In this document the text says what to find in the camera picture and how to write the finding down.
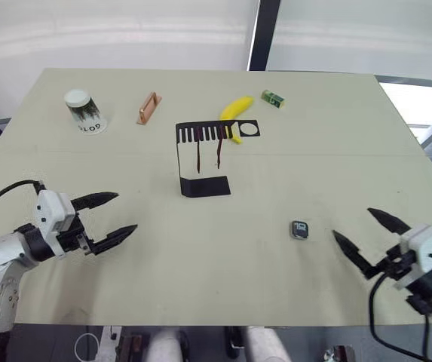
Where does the black square watch body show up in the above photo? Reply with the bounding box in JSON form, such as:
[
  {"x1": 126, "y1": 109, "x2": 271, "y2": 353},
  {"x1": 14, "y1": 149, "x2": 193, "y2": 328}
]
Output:
[{"x1": 289, "y1": 219, "x2": 311, "y2": 241}]

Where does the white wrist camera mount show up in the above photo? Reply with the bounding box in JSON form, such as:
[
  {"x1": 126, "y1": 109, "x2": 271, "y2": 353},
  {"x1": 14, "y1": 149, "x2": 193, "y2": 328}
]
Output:
[
  {"x1": 395, "y1": 223, "x2": 432, "y2": 291},
  {"x1": 34, "y1": 189, "x2": 78, "y2": 258}
]

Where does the dark red watch strap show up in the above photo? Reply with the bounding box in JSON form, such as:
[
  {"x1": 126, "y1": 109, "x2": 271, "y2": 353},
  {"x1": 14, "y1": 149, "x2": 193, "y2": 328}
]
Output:
[
  {"x1": 215, "y1": 125, "x2": 225, "y2": 170},
  {"x1": 194, "y1": 127, "x2": 203, "y2": 175}
]

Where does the copper handle bracket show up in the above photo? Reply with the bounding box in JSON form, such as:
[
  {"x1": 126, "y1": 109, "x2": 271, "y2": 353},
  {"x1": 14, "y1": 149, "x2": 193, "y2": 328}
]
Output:
[{"x1": 136, "y1": 90, "x2": 163, "y2": 126}]

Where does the white cylinder under table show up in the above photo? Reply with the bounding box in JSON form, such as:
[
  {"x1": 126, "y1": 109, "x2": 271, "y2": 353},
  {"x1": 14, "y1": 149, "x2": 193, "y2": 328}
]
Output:
[
  {"x1": 242, "y1": 325, "x2": 289, "y2": 362},
  {"x1": 144, "y1": 327, "x2": 187, "y2": 362}
]

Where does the dark window pillar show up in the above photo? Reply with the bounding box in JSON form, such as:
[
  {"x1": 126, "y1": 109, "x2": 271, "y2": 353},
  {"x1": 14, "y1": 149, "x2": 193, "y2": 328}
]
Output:
[{"x1": 246, "y1": 0, "x2": 282, "y2": 72}]

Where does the yellow banana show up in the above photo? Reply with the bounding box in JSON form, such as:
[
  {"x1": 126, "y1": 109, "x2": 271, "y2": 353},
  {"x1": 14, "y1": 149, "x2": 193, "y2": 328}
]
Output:
[{"x1": 219, "y1": 95, "x2": 256, "y2": 146}]

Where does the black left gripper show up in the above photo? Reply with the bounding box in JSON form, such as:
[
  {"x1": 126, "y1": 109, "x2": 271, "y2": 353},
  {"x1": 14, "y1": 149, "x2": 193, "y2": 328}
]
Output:
[{"x1": 54, "y1": 191, "x2": 139, "y2": 259}]

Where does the small green carton box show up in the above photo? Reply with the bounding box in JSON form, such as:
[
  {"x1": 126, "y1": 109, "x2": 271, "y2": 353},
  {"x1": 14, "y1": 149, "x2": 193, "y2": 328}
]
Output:
[{"x1": 260, "y1": 88, "x2": 286, "y2": 110}]

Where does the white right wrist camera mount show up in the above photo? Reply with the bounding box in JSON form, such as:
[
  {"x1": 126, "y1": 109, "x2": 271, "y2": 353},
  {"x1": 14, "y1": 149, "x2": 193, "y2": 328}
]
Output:
[{"x1": 395, "y1": 223, "x2": 432, "y2": 291}]

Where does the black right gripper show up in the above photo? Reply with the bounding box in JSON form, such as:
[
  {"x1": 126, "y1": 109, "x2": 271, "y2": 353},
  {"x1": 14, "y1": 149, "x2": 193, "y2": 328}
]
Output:
[{"x1": 332, "y1": 207, "x2": 417, "y2": 282}]

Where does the white printed paper cup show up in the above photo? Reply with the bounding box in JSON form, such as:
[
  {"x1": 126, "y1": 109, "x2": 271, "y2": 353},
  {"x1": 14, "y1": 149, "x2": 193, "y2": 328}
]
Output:
[{"x1": 63, "y1": 88, "x2": 109, "y2": 135}]

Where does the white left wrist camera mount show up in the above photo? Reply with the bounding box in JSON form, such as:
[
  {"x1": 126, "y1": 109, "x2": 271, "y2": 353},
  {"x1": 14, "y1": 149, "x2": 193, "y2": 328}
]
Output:
[{"x1": 34, "y1": 189, "x2": 78, "y2": 258}]

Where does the thin white cable loop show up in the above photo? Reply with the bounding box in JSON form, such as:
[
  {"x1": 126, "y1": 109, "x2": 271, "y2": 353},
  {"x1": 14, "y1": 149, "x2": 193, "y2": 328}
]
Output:
[{"x1": 73, "y1": 331, "x2": 100, "y2": 360}]

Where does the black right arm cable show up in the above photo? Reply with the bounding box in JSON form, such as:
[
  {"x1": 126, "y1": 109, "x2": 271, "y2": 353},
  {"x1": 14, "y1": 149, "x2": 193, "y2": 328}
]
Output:
[{"x1": 367, "y1": 271, "x2": 432, "y2": 362}]

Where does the black slotted watch stand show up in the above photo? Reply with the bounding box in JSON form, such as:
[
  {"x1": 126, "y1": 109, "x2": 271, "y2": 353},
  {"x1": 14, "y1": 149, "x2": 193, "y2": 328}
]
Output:
[{"x1": 174, "y1": 118, "x2": 262, "y2": 198}]

